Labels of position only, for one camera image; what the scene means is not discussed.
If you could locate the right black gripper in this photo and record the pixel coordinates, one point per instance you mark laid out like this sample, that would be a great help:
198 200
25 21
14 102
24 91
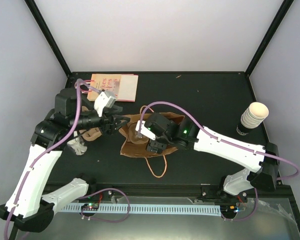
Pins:
155 147

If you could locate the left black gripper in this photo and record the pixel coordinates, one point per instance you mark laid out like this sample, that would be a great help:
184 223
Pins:
111 126

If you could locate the brown pulp cup carrier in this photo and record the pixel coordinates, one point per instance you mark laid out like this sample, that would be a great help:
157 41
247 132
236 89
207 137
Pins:
91 134

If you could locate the brown paper bag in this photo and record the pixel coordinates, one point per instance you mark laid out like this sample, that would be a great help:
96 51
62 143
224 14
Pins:
135 147

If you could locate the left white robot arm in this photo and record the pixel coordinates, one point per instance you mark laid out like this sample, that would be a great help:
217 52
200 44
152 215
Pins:
29 209

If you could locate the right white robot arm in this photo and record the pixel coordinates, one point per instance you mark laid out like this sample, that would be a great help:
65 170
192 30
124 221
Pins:
260 167

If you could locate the printed orange paper bag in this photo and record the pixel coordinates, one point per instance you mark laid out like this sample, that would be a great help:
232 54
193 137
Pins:
124 86

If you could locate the white plastic cutlery bundle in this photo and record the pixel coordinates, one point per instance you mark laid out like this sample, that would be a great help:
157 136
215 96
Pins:
77 146

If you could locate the stack of white paper cups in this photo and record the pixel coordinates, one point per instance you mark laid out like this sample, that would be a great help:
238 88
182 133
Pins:
254 115

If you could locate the perforated white metal rail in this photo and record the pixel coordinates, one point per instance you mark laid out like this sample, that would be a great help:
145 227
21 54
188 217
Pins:
145 209

